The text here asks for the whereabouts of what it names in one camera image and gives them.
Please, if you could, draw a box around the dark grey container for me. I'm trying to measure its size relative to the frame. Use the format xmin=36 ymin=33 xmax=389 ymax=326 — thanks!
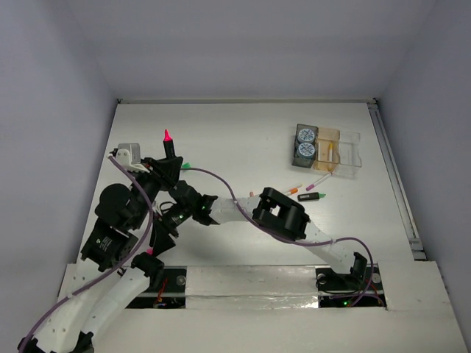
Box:
xmin=292 ymin=124 xmax=318 ymax=168

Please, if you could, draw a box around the purple white marker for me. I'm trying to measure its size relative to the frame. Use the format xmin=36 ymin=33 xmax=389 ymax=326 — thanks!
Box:
xmin=305 ymin=173 xmax=332 ymax=191

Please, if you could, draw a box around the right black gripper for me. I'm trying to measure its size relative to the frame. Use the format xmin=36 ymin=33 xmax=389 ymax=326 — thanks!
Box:
xmin=150 ymin=204 xmax=194 ymax=257

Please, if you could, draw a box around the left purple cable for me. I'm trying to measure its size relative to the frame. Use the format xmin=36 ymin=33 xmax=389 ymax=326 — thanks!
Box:
xmin=18 ymin=156 xmax=154 ymax=352

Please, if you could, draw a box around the purple cable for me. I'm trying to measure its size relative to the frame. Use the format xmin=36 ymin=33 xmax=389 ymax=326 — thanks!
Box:
xmin=182 ymin=167 xmax=376 ymax=306
xmin=18 ymin=156 xmax=154 ymax=352

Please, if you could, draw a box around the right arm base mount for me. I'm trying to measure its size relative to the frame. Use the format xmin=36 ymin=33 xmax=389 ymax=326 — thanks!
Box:
xmin=315 ymin=253 xmax=386 ymax=308

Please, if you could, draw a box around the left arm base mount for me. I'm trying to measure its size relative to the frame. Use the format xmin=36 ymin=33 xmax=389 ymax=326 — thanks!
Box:
xmin=127 ymin=266 xmax=187 ymax=310

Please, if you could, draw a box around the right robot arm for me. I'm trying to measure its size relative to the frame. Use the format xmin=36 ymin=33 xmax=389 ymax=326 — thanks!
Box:
xmin=149 ymin=181 xmax=367 ymax=288

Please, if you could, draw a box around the black green highlighter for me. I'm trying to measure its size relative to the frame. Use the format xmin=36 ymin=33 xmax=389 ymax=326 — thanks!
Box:
xmin=297 ymin=192 xmax=326 ymax=202

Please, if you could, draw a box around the blue white round jar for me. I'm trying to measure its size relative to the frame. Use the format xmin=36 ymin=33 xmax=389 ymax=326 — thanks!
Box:
xmin=297 ymin=128 xmax=316 ymax=144

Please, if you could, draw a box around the black pink highlighter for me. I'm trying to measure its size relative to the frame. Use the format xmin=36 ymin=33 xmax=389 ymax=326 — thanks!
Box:
xmin=163 ymin=129 xmax=176 ymax=159

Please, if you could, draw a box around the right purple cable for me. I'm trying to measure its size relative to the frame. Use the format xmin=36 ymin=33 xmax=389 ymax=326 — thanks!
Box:
xmin=182 ymin=167 xmax=376 ymax=306

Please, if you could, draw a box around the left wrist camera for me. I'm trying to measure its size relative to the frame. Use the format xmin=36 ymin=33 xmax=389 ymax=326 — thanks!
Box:
xmin=110 ymin=143 xmax=146 ymax=172

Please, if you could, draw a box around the clear plastic container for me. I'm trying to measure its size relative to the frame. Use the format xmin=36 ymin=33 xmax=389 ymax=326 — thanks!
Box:
xmin=336 ymin=131 xmax=362 ymax=178

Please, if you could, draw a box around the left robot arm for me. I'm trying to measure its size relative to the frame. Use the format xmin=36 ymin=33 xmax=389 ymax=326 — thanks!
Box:
xmin=18 ymin=149 xmax=189 ymax=352

